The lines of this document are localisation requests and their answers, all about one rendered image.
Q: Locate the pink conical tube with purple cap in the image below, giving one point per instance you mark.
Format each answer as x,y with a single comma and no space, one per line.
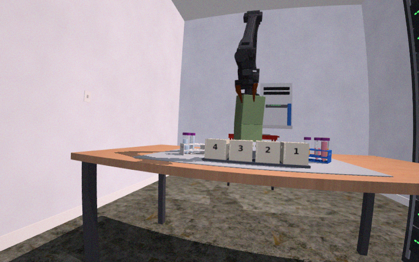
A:
324,142

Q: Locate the white tube rack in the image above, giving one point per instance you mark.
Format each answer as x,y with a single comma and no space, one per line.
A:
201,149

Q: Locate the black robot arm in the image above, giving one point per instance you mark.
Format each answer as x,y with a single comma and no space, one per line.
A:
246,50

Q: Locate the tube with pink liquid and purple cap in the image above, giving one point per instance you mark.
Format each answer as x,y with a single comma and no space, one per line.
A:
317,145

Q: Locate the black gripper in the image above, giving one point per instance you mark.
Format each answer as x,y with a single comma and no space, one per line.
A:
245,84

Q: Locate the blue tube rack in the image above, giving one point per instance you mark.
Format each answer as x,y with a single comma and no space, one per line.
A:
319,160

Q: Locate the grey flat mat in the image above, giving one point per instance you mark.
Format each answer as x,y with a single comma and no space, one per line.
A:
335,167

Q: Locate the beige bucket adapter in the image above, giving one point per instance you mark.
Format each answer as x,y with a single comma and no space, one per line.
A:
241,150
294,153
217,148
267,152

